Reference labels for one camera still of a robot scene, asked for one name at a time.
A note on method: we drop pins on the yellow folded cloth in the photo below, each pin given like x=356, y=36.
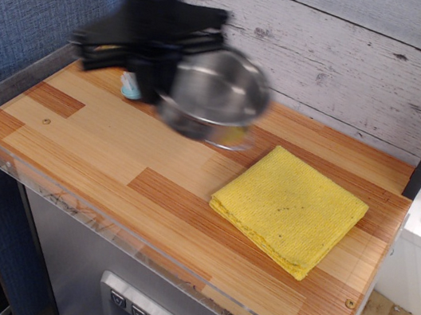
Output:
x=289, y=210

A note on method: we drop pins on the stainless steel cabinet front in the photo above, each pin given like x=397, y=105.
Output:
x=77, y=250

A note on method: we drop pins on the clear acrylic guard rail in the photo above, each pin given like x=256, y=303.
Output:
x=122, y=202

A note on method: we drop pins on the light blue dish brush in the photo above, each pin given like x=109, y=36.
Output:
x=129, y=87

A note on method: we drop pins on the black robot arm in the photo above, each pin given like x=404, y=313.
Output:
x=207, y=41

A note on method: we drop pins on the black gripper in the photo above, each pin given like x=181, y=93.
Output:
x=152, y=30

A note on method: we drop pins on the stainless steel pot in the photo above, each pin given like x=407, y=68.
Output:
x=216, y=97

